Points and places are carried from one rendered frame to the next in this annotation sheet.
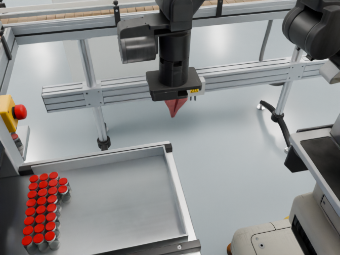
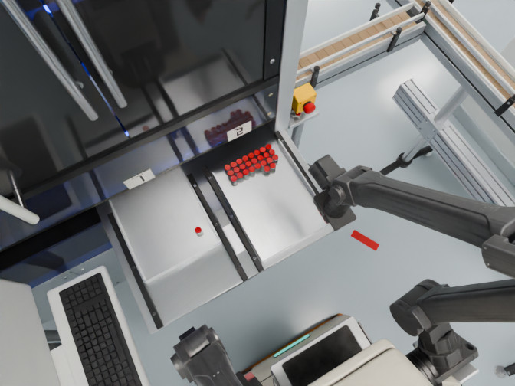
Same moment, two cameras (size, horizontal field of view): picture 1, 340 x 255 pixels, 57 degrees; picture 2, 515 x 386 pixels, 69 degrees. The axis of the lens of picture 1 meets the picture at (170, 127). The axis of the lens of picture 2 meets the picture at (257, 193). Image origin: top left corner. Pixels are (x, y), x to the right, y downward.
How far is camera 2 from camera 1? 0.62 m
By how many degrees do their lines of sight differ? 43
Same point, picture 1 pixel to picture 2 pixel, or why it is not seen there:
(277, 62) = not seen: outside the picture
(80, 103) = (415, 121)
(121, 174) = (299, 200)
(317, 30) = (399, 305)
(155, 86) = (320, 197)
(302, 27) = (409, 295)
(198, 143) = (457, 257)
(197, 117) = not seen: hidden behind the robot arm
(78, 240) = (242, 194)
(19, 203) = (254, 146)
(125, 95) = (447, 157)
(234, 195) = not seen: hidden behind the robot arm
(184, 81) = (331, 216)
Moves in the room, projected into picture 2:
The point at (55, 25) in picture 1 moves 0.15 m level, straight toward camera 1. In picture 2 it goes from (455, 57) to (428, 77)
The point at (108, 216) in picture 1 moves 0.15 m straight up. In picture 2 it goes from (264, 205) to (264, 189)
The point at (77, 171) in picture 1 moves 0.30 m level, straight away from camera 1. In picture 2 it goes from (290, 169) to (349, 118)
